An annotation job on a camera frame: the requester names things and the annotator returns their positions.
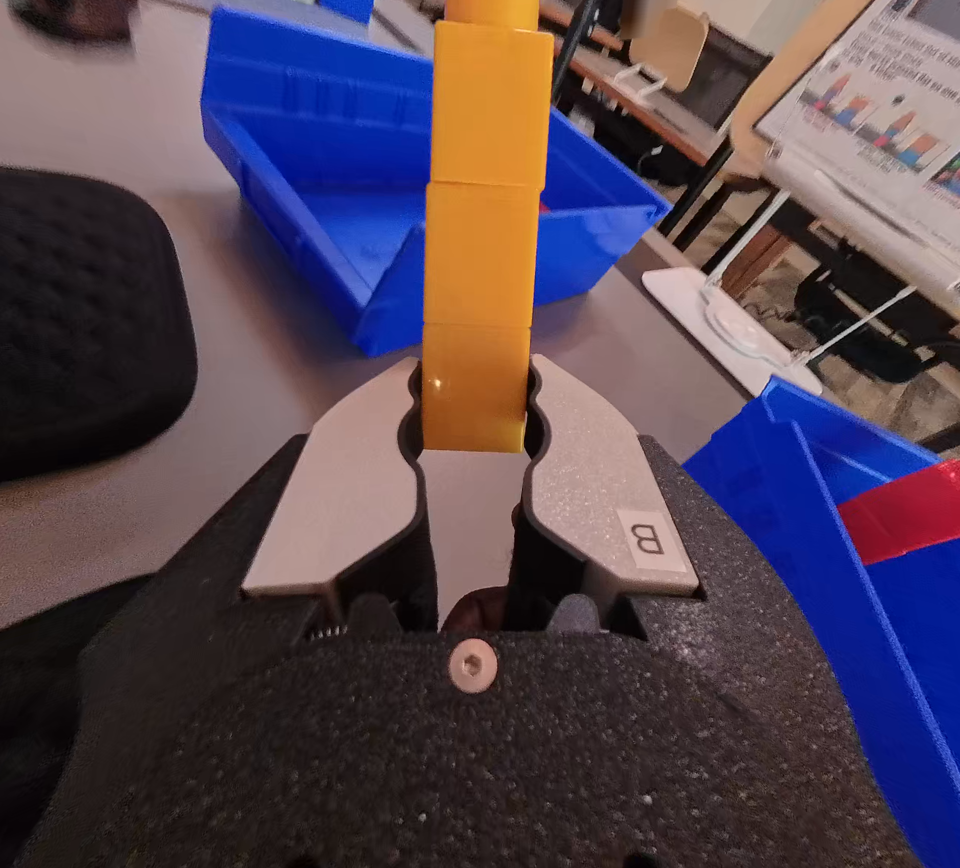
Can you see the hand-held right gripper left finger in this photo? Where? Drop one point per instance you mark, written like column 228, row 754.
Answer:
column 345, row 485

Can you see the white poster stand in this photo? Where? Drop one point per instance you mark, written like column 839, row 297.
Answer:
column 675, row 298

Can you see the wooden desk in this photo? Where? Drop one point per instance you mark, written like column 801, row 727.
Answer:
column 675, row 125

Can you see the black dimpled pad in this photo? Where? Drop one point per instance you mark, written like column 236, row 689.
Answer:
column 82, row 320

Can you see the instruction poster on wooden board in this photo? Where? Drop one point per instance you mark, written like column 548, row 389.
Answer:
column 862, row 95

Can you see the light wooden chair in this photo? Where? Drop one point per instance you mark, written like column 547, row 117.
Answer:
column 671, row 50

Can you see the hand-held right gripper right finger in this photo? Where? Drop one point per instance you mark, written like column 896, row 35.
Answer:
column 592, row 485

